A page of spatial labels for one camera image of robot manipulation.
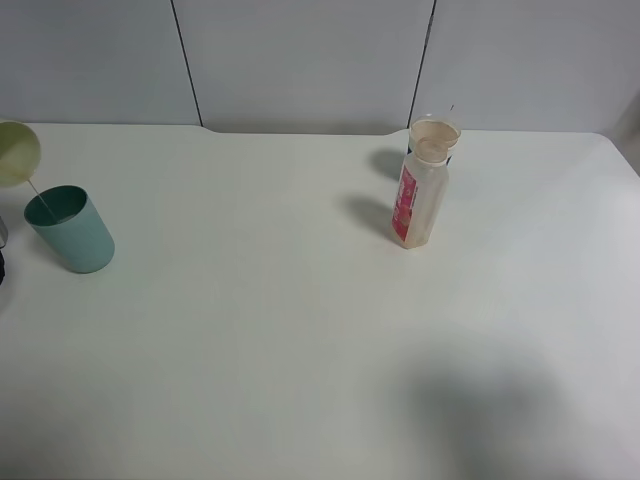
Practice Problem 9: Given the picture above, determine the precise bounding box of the clear plastic drink bottle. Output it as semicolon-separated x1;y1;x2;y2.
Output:
391;138;449;249

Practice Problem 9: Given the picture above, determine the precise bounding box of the pale green plastic cup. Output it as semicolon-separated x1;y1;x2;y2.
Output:
0;121;41;188

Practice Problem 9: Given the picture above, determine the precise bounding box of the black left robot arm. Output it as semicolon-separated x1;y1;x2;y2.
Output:
0;218;9;284

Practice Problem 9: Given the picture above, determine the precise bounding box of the blue white paper cup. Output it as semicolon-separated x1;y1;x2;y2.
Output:
407;115;461;162

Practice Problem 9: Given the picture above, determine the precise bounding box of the teal plastic cup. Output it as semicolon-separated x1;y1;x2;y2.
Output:
23;185;115;274

